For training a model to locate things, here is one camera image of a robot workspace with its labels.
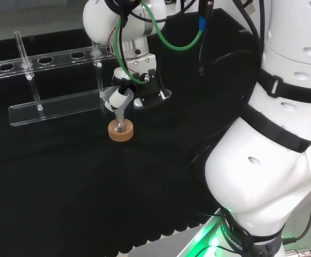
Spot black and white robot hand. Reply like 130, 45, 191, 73
103, 52, 172, 111

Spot translucent plastic funnel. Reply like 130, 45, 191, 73
102, 87, 135, 127

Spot clear round-bottom flask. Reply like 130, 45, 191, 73
112, 118, 128, 134

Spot clear acrylic funnel stand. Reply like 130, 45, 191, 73
0, 30, 119, 128

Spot black bench cloth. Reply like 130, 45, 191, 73
0, 7, 264, 257

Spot green cable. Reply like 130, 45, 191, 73
116, 0, 208, 86

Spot black cable with blue tape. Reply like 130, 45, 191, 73
197, 0, 214, 76

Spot cork ring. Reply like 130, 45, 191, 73
108, 119, 134, 143

